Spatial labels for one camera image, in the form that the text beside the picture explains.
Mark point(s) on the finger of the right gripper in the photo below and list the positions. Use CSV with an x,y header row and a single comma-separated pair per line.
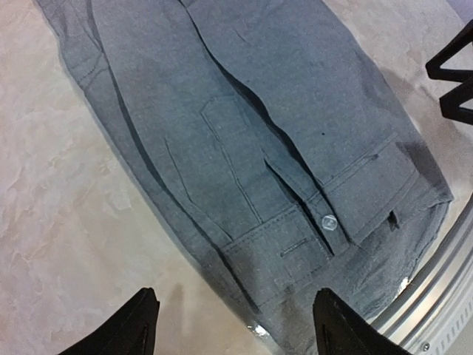
x,y
451,103
434,66

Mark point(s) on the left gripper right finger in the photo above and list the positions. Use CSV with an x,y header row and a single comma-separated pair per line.
x,y
341,331

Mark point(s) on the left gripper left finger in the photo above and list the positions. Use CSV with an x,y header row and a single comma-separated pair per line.
x,y
130,330

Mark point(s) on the grey blue button shirt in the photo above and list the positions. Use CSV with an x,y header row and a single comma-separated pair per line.
x,y
269,141

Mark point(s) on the aluminium front rail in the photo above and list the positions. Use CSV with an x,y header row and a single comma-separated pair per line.
x,y
430,313

